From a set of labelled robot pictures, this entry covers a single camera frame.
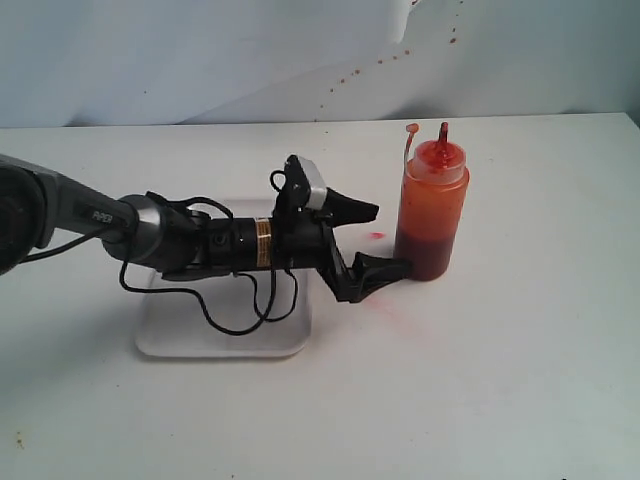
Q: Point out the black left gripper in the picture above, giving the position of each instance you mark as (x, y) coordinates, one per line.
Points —
(304, 240)

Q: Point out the red sauce squeeze bottle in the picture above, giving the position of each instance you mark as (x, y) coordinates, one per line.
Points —
(433, 190)

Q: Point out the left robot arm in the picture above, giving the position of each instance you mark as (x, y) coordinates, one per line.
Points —
(196, 238)

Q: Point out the white rectangular plastic tray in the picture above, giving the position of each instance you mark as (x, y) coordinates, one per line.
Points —
(173, 326)

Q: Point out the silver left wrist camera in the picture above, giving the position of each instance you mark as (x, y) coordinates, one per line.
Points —
(304, 184)

